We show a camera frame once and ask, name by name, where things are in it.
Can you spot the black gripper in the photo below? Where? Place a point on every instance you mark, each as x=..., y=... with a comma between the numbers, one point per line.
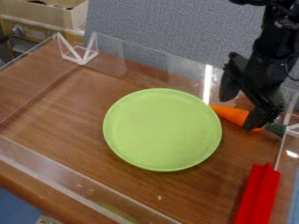
x=257, y=77

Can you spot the orange toy carrot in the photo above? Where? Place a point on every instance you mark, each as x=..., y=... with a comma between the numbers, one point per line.
x=236, y=116

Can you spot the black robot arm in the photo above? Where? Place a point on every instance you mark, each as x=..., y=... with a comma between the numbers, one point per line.
x=279, y=26

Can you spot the green round plate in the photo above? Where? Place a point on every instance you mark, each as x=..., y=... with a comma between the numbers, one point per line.
x=161, y=130

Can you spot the cardboard box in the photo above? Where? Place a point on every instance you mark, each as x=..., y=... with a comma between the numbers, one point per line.
x=61, y=13

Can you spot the clear acrylic tray wall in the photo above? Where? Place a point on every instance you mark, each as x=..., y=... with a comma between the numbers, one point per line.
x=57, y=165

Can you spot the red plastic bracket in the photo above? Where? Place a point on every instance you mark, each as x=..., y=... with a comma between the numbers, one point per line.
x=259, y=196

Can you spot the clear acrylic triangle bracket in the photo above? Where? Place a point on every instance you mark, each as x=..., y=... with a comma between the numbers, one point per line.
x=76, y=53

